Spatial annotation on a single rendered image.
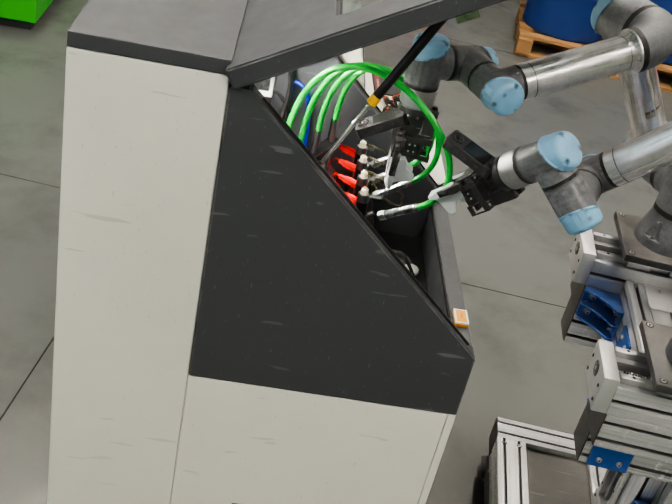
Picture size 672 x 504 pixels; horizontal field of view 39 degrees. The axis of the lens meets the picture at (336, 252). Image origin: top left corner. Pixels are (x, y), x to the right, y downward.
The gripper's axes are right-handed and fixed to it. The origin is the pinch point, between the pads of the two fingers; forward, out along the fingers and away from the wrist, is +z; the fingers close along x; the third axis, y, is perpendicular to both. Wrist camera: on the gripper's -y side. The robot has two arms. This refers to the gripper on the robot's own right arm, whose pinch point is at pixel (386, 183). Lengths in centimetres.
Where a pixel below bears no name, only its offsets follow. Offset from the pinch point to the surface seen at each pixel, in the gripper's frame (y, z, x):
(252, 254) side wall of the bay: -27.3, 1.9, -35.0
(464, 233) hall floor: 68, 114, 182
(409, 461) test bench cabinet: 15, 50, -35
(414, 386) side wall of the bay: 11.0, 28.2, -35.0
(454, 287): 19.8, 18.6, -9.4
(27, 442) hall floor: -82, 114, 17
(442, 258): 18.0, 18.6, 2.4
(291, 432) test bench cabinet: -12, 46, -35
